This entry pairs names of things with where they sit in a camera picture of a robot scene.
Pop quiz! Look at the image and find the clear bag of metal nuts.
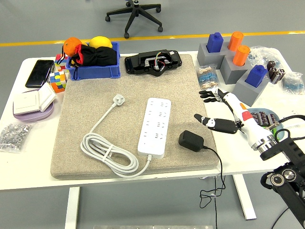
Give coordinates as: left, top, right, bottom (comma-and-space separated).
0, 121, 33, 153

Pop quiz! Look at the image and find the light blue plate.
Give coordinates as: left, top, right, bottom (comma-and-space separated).
247, 107, 286, 140

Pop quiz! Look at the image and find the black drawstring bag red lining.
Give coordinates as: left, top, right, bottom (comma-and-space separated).
57, 44, 117, 81

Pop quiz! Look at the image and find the white wall socket panel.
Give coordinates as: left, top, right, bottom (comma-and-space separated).
277, 107, 303, 118

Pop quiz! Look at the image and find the small white wall switch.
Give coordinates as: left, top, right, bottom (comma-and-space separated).
38, 82, 57, 113

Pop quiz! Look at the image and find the black plug with cord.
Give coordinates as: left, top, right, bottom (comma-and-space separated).
178, 130, 226, 208

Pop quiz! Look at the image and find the clear plastic bag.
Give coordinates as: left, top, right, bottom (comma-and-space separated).
261, 95, 305, 117

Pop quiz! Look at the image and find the clear bag of resistors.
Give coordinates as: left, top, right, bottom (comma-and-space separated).
281, 71, 305, 95
195, 64, 224, 93
247, 45, 281, 67

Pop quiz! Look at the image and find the orange fruit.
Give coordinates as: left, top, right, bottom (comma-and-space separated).
63, 37, 83, 57

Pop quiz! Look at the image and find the thin black floor cable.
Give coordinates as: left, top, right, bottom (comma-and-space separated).
271, 207, 290, 229

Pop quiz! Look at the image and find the orange cylinder peg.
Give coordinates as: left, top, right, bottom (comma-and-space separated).
227, 31, 244, 52
232, 45, 251, 67

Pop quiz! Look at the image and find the white power strip with cable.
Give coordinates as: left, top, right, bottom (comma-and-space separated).
80, 94, 172, 178

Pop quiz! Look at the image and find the grey holder block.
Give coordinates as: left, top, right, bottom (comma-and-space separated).
232, 70, 270, 107
219, 53, 252, 85
197, 42, 231, 70

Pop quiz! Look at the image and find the grey-brown mat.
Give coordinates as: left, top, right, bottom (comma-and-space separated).
50, 54, 219, 181

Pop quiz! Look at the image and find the purple tray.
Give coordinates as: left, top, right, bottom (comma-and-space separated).
13, 89, 55, 123

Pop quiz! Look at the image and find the black hanging cable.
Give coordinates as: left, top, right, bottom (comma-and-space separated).
213, 176, 218, 229

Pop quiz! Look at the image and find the black smartphone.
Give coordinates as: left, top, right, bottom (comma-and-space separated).
25, 59, 55, 89

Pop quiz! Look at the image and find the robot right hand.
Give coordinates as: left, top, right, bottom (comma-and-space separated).
194, 88, 275, 147

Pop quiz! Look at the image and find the blue square peg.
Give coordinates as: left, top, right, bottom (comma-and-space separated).
244, 64, 268, 88
206, 32, 224, 53

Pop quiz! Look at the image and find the yellow lemon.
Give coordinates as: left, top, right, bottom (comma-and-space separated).
88, 36, 113, 50

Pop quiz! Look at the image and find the large white wall switch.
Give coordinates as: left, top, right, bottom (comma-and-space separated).
13, 90, 40, 115

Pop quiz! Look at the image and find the blue plastic bin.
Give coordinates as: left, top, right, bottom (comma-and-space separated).
65, 42, 121, 81

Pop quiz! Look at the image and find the bundle of dark capacitors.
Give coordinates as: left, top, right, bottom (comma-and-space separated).
266, 60, 286, 84

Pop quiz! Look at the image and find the colourful puzzle cube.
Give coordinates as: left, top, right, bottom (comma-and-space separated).
49, 71, 67, 94
54, 53, 70, 72

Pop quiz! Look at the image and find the black open electronic housing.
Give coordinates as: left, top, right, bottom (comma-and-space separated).
124, 49, 183, 77

